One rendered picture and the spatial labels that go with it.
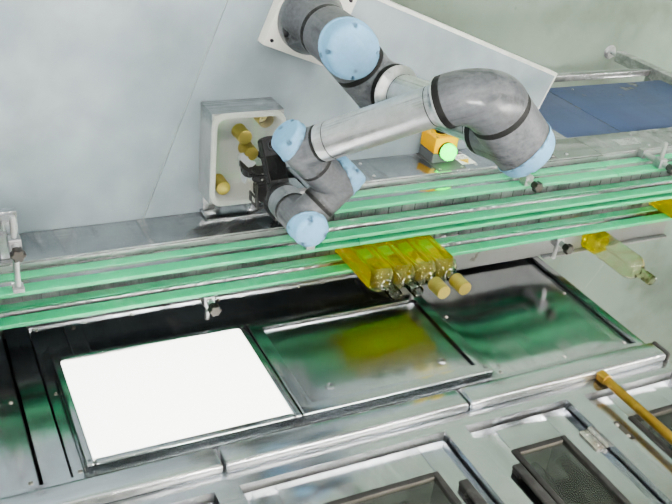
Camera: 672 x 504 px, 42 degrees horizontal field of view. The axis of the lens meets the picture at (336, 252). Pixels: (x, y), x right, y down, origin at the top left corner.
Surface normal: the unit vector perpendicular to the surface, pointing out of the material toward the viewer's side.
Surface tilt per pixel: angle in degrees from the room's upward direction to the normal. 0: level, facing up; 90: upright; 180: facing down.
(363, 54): 7
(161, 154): 0
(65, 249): 90
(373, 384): 90
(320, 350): 90
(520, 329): 91
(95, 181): 0
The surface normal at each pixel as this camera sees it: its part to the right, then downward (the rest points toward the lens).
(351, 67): 0.35, 0.44
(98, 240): 0.11, -0.87
